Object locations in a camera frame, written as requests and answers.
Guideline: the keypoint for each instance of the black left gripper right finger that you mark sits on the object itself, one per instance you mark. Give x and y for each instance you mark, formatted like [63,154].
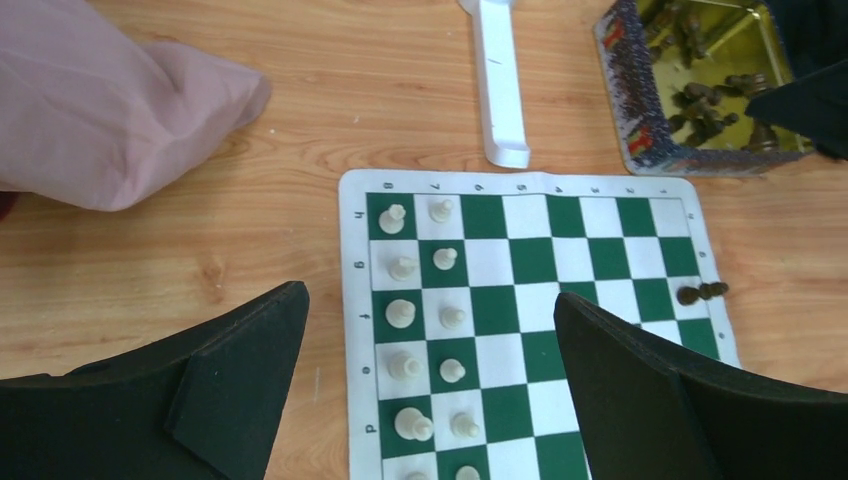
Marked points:
[648,408]

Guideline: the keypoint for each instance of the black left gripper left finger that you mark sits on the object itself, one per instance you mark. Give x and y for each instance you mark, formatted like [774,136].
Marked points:
[204,403]

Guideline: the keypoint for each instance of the pink cloth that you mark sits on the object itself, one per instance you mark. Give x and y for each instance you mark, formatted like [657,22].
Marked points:
[94,119]

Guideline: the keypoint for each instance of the green white chess board mat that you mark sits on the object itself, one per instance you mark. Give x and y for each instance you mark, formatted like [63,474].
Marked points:
[627,244]

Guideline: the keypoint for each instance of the decorated gold tin box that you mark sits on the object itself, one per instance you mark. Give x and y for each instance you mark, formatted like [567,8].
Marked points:
[680,75]

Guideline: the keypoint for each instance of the dark brown chess piece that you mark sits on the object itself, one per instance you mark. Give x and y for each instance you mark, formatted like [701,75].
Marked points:
[689,295]

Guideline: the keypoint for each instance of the white chess pawn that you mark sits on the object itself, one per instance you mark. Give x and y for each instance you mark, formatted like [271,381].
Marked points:
[452,318]
[441,211]
[452,371]
[463,425]
[445,259]
[467,472]

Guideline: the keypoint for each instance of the white chess piece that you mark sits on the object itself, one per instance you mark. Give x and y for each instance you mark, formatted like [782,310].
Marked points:
[402,268]
[416,476]
[392,220]
[400,313]
[411,424]
[404,366]

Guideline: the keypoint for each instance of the white stand base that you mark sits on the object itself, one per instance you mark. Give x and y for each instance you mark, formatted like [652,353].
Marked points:
[502,122]

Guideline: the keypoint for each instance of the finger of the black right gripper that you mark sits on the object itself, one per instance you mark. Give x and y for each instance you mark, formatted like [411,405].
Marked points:
[814,105]

